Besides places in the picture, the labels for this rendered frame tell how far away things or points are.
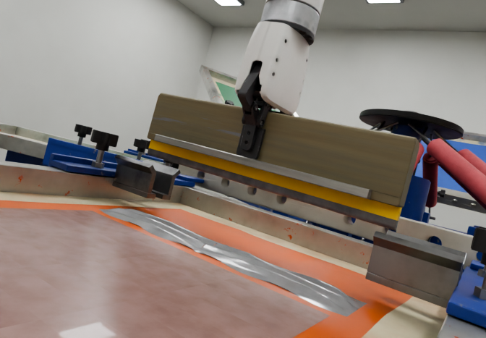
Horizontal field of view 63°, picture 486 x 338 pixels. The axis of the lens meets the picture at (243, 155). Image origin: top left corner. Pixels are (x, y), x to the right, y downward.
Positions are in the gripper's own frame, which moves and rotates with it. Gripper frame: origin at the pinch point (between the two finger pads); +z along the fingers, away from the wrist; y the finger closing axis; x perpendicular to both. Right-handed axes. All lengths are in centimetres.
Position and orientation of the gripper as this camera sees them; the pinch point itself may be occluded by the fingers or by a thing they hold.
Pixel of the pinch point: (257, 144)
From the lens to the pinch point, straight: 52.2
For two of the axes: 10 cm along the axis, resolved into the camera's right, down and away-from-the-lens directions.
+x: 8.2, 2.0, -5.4
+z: -2.5, 9.7, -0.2
